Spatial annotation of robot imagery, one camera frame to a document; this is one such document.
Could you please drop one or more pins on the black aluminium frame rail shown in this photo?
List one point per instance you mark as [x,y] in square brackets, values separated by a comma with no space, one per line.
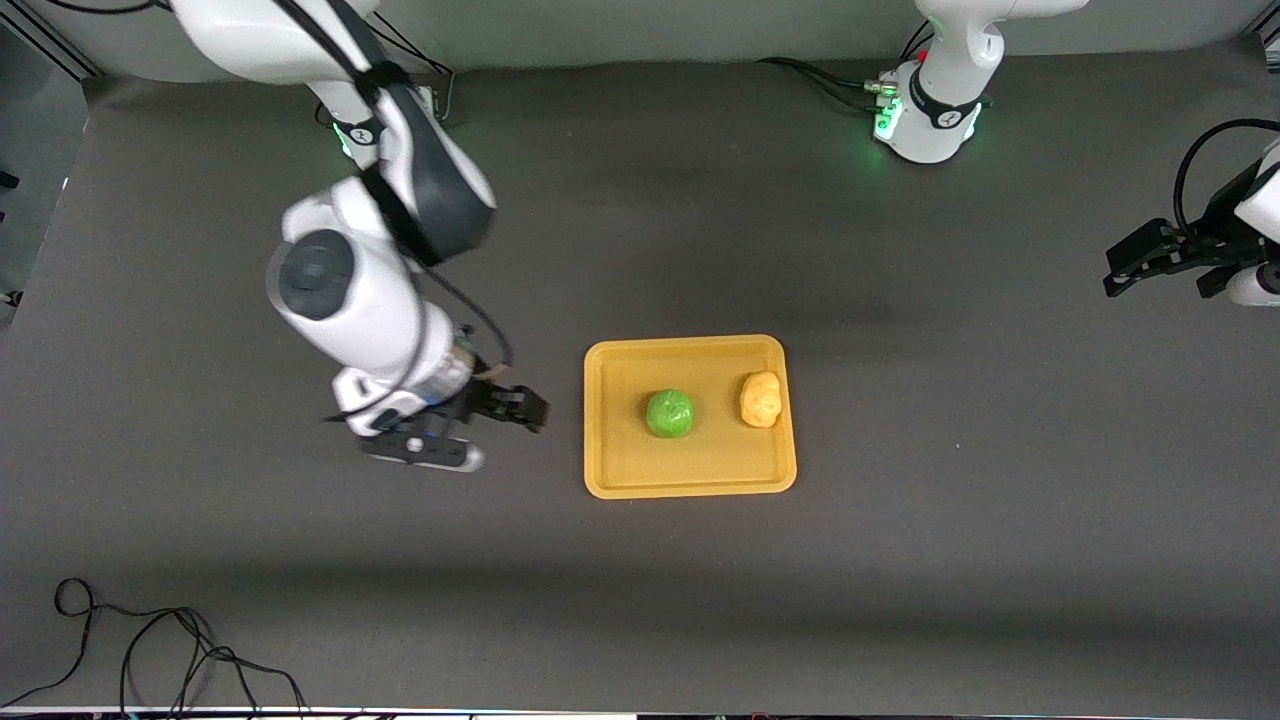
[55,45]
[1265,42]

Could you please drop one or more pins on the yellow potato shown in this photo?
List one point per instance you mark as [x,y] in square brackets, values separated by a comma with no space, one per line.
[761,400]

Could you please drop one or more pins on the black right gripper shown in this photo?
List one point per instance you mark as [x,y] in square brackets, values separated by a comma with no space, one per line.
[486,397]

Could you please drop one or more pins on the yellow plastic tray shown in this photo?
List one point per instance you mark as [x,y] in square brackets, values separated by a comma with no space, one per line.
[690,470]

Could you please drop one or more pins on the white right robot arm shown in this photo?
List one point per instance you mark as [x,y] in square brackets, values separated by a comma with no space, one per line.
[370,300]

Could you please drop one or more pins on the green apple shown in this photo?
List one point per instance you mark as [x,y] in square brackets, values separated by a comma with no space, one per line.
[670,414]

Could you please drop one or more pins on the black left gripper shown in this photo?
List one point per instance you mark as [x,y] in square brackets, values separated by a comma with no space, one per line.
[1212,243]

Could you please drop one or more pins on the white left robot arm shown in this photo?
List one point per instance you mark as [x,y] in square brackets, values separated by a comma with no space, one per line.
[940,130]

